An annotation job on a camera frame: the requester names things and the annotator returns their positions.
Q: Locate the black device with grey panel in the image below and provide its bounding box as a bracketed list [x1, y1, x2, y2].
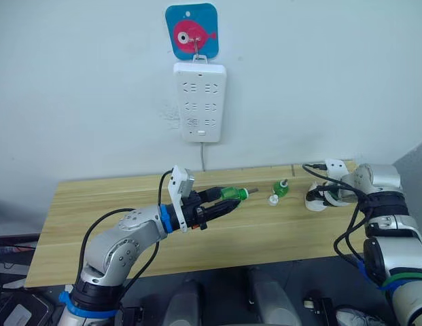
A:
[0, 291, 56, 326]

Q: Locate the white sneaker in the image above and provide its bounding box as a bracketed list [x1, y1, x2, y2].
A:
[335, 305, 387, 326]

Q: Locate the blue fish wall hook plate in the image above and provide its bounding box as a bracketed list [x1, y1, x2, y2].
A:
[164, 3, 221, 60]

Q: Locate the white power strip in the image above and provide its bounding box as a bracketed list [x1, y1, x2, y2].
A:
[173, 55, 228, 145]

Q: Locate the black and white small box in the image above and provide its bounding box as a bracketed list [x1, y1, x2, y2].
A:
[302, 296, 334, 311]

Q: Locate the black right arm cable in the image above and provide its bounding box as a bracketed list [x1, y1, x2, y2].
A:
[301, 162, 385, 290]

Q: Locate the grey rounded robot leg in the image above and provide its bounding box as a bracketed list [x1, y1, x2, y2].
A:
[245, 266, 303, 326]
[162, 278, 205, 326]

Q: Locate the metal wall hook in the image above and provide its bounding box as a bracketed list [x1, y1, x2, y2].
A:
[188, 36, 202, 57]

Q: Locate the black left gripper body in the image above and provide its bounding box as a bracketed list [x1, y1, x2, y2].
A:
[181, 190, 215, 232]

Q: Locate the white mosquito repellent heater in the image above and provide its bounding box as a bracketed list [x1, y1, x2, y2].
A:
[304, 181, 330, 213]

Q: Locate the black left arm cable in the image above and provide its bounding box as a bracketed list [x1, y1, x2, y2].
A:
[79, 169, 175, 302]

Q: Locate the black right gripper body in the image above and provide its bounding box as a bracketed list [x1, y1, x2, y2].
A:
[334, 185, 360, 206]

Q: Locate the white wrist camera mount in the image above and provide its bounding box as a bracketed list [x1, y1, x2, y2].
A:
[323, 158, 351, 186]
[167, 164, 195, 234]

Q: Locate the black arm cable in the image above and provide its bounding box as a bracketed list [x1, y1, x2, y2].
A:
[301, 162, 385, 290]
[79, 169, 175, 302]

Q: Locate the grey partition panel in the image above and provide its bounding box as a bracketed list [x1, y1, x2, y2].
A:
[391, 135, 422, 225]

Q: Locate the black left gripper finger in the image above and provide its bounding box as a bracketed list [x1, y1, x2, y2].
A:
[200, 186, 229, 202]
[209, 198, 244, 222]

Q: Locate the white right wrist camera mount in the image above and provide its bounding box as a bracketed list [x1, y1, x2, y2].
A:
[323, 158, 351, 186]

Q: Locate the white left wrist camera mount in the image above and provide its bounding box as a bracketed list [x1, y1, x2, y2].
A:
[167, 164, 195, 234]

